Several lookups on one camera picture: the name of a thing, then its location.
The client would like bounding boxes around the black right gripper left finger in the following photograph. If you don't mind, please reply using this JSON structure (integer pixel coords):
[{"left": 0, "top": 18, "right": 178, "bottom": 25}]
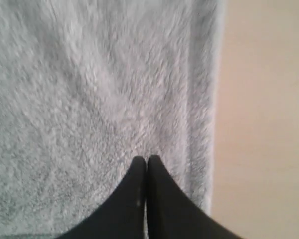
[{"left": 58, "top": 156, "right": 146, "bottom": 239}]

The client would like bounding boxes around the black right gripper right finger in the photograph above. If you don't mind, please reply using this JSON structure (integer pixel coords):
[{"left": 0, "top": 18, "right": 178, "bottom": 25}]
[{"left": 146, "top": 155, "right": 240, "bottom": 239}]

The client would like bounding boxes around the light blue fluffy towel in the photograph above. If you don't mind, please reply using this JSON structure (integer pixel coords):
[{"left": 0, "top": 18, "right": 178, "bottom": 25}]
[{"left": 0, "top": 0, "right": 226, "bottom": 239}]

